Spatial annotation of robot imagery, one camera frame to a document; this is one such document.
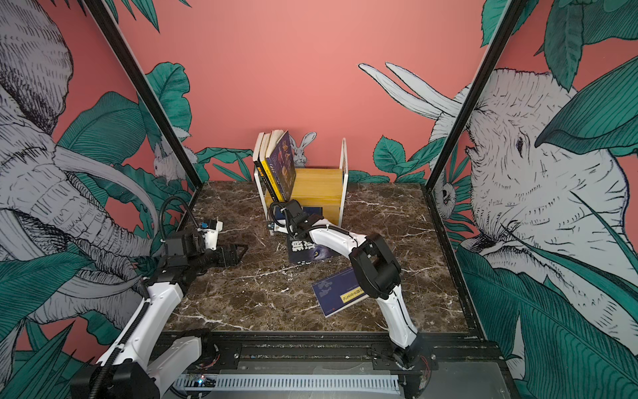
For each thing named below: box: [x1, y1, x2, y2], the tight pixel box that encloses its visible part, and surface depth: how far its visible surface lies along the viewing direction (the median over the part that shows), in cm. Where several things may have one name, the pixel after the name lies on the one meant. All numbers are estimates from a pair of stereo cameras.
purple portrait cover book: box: [265, 129, 296, 202], surface depth 80 cm
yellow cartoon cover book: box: [259, 133, 284, 202], surface depth 77 cm
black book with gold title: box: [252, 132, 280, 202], surface depth 76 cm
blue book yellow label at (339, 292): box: [311, 267, 370, 319], surface depth 88 cm
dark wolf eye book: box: [287, 235, 342, 266], surface depth 98 cm
